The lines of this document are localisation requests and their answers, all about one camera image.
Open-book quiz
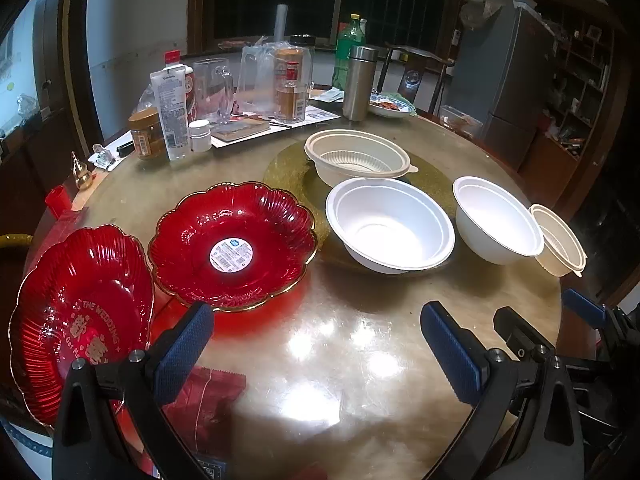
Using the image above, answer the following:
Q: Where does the old book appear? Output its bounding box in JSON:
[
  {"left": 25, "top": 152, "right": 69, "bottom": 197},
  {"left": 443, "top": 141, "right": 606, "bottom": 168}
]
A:
[{"left": 212, "top": 118, "right": 270, "bottom": 142}]

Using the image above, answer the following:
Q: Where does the clear plastic container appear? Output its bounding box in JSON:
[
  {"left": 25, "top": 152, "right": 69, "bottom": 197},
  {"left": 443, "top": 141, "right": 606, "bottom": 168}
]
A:
[{"left": 439, "top": 105, "right": 483, "bottom": 138}]

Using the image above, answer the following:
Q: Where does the steel thermos flask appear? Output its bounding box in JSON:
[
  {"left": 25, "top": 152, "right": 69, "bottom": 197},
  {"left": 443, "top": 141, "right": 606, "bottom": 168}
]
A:
[{"left": 343, "top": 46, "right": 378, "bottom": 122}]

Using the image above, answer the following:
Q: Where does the small red cup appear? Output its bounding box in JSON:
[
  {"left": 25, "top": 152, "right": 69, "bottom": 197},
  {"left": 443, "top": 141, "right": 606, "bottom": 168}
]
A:
[{"left": 44, "top": 184, "right": 73, "bottom": 219}]

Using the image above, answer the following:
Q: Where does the large beige plastic bowl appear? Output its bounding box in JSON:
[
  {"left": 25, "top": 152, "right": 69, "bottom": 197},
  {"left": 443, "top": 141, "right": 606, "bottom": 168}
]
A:
[{"left": 304, "top": 129, "right": 419, "bottom": 188}]

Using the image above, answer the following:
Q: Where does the white tube bottle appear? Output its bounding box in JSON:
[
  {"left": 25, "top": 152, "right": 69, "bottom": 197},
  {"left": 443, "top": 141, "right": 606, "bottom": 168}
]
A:
[{"left": 150, "top": 64, "right": 190, "bottom": 162}]

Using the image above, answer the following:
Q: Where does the wooden chair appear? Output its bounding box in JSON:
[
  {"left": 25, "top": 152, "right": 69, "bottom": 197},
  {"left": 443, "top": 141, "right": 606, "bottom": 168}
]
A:
[{"left": 375, "top": 44, "right": 456, "bottom": 116}]

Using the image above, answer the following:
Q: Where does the white paper sheet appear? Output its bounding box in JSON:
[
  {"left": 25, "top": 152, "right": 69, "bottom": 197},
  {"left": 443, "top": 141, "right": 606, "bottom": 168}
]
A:
[{"left": 209, "top": 103, "right": 342, "bottom": 150}]

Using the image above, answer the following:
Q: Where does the red white liquor box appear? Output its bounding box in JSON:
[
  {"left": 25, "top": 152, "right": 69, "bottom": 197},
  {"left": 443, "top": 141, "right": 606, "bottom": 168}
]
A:
[{"left": 164, "top": 50, "right": 196, "bottom": 122}]

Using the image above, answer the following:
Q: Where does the grey refrigerator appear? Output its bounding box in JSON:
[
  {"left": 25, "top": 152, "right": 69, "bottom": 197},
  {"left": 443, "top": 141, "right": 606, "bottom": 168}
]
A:
[{"left": 447, "top": 0, "right": 557, "bottom": 172}]

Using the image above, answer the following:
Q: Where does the liquor bottle in clear box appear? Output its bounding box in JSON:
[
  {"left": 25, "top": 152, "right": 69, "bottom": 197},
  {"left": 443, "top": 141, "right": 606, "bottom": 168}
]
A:
[{"left": 274, "top": 46, "right": 310, "bottom": 124}]

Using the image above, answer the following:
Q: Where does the large white foam bowl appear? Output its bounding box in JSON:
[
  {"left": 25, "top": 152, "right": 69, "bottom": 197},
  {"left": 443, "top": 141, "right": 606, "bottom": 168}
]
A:
[{"left": 324, "top": 178, "right": 456, "bottom": 274}]

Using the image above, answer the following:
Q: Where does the brown lidded jar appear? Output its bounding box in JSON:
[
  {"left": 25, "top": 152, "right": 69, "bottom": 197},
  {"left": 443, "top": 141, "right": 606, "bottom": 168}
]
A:
[{"left": 128, "top": 106, "right": 166, "bottom": 159}]

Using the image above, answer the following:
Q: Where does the green soda bottle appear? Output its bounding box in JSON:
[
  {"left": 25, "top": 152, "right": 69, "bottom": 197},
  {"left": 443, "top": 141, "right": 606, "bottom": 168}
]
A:
[{"left": 332, "top": 13, "right": 366, "bottom": 90}]

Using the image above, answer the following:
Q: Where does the gold glitter turntable mat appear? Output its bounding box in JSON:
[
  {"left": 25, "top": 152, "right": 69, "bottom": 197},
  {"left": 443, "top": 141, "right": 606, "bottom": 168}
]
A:
[{"left": 264, "top": 142, "right": 456, "bottom": 245}]

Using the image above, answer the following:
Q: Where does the red wedding plate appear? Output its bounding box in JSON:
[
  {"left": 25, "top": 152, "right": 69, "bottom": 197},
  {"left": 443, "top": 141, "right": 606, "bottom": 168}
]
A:
[{"left": 8, "top": 224, "right": 154, "bottom": 429}]

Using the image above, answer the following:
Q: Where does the blue white food dish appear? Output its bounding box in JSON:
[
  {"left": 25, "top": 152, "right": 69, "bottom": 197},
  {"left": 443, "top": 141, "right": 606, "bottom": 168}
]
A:
[{"left": 369, "top": 93, "right": 416, "bottom": 118}]

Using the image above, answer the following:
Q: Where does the glass pitcher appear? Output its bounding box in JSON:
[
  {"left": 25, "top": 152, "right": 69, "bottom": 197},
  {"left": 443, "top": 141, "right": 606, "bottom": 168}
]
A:
[{"left": 192, "top": 58, "right": 234, "bottom": 125}]

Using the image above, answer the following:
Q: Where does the small white pill bottle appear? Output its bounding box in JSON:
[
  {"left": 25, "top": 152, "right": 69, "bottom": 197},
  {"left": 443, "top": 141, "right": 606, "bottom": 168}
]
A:
[{"left": 188, "top": 119, "right": 212, "bottom": 153}]

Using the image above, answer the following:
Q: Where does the red plate with label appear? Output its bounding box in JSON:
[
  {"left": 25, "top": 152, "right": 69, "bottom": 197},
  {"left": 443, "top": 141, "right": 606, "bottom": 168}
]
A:
[{"left": 148, "top": 181, "right": 318, "bottom": 313}]

